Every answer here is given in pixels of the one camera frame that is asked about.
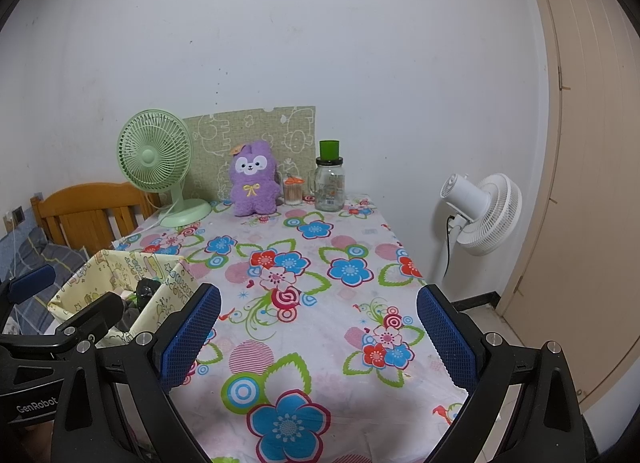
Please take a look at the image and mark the purple plush toy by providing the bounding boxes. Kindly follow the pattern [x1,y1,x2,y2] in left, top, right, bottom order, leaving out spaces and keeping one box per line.
[229,140,281,218]

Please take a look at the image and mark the black fan cable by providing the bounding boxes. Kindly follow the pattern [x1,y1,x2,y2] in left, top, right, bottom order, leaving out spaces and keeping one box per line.
[442,216,456,280]

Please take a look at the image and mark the green cartoon pattern board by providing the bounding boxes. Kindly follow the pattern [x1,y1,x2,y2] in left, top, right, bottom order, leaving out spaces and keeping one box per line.
[182,105,317,205]

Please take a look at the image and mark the white standing fan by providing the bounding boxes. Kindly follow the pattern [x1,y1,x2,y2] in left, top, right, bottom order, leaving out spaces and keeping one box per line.
[432,173,523,284]

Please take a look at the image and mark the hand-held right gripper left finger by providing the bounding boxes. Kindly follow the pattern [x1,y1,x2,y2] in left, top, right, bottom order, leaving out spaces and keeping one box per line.
[50,283,222,463]

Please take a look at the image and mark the blue plaid bedding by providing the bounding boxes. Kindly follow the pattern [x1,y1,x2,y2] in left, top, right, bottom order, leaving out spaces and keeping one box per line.
[0,228,92,335]

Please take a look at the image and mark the beige door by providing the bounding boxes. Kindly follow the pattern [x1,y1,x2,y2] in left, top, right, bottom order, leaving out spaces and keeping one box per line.
[495,0,640,415]

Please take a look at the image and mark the glass jar with black lid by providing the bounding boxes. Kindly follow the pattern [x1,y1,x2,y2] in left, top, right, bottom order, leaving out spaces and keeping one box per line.
[314,157,347,213]

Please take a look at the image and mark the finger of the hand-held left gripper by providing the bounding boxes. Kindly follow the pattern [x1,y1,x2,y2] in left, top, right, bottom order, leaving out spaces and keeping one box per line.
[0,264,57,339]
[52,293,124,344]

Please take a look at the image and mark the floral tablecloth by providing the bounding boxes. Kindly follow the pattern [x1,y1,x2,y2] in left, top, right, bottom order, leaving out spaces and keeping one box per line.
[65,196,502,463]

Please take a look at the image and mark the yellow cartoon print storage box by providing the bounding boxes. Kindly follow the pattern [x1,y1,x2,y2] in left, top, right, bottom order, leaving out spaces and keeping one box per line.
[47,249,200,350]

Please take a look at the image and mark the toothpick jar with orange lid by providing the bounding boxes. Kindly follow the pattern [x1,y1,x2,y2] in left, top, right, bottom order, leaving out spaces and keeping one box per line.
[283,176,304,207]

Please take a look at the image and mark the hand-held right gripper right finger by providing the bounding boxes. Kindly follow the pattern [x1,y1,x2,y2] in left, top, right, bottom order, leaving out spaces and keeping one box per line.
[416,284,586,463]

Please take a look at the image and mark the green desk fan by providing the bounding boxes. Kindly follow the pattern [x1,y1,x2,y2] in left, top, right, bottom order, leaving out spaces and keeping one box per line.
[117,109,212,229]

